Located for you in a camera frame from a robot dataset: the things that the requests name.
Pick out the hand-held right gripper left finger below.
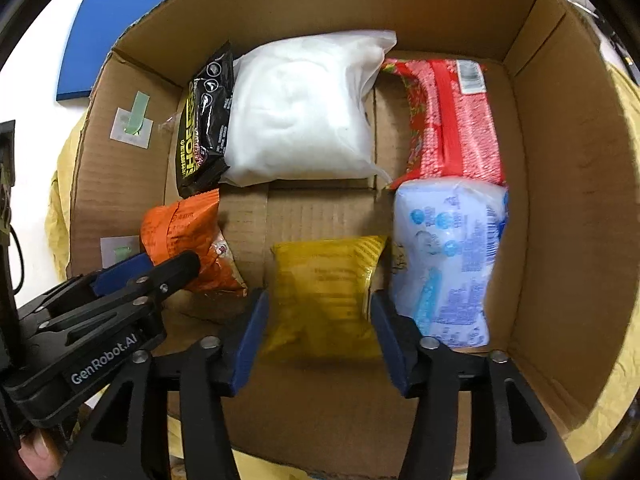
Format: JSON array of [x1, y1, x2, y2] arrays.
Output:
[[57, 287, 271, 480]]

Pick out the light blue tissue packet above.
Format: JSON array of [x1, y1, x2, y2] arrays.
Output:
[[390, 177, 511, 349]]

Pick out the orange snack packet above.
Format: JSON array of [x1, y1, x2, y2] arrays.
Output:
[[140, 189, 249, 296]]

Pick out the yellow tablecloth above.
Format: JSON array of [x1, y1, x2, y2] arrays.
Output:
[[44, 65, 640, 480]]

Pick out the red tissue packet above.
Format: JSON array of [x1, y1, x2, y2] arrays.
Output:
[[380, 57, 506, 191]]

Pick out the white soft bag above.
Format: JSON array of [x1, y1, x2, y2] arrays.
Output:
[[220, 29, 399, 189]]

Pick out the black snack packet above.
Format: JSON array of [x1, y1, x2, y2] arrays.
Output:
[[176, 41, 236, 199]]

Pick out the blue foam mat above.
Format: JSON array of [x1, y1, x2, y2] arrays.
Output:
[[56, 0, 166, 104]]

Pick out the person's left hand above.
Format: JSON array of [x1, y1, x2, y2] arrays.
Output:
[[20, 430, 64, 477]]

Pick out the cardboard box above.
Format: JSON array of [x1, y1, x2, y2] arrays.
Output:
[[67, 0, 640, 477]]

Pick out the yellow snack packet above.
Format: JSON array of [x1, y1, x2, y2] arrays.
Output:
[[262, 235, 390, 361]]

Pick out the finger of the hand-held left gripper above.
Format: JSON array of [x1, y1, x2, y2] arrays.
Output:
[[36, 251, 202, 334], [20, 254, 154, 317]]

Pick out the black stand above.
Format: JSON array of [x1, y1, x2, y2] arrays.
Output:
[[0, 120, 26, 311]]

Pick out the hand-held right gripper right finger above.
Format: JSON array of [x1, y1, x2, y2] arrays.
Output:
[[369, 289, 581, 480]]

